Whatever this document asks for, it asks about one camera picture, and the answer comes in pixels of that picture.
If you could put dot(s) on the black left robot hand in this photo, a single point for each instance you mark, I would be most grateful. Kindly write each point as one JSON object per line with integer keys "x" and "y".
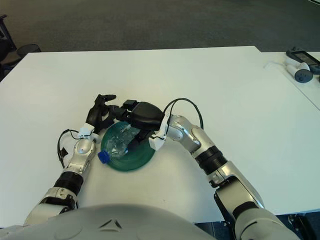
{"x": 92, "y": 115}

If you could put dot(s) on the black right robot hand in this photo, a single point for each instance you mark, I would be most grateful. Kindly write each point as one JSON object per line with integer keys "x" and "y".
{"x": 146, "y": 115}

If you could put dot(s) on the clear bottle blue cap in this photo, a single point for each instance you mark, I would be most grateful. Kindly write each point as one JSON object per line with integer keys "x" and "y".
{"x": 103, "y": 156}

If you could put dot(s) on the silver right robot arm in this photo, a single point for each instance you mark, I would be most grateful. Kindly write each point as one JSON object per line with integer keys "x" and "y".
{"x": 190, "y": 135}

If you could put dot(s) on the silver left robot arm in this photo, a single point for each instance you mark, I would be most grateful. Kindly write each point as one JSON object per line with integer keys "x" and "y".
{"x": 82, "y": 147}

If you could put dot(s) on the green round plate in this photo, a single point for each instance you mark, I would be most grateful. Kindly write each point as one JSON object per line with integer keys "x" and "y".
{"x": 140, "y": 155}

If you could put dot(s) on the black mesh wastebasket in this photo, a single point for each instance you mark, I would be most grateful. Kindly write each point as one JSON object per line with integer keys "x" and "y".
{"x": 26, "y": 51}

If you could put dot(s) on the black office chair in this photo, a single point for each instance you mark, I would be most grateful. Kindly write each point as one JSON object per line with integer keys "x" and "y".
{"x": 3, "y": 50}

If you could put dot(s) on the grey robot torso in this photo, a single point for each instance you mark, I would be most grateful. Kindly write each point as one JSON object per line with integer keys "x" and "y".
{"x": 100, "y": 225}

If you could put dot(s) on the white grey controller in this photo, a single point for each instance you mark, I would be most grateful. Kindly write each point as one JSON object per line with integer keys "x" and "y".
{"x": 302, "y": 75}

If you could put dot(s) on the dark handheld controller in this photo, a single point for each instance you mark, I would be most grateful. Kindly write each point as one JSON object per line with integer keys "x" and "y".
{"x": 303, "y": 57}

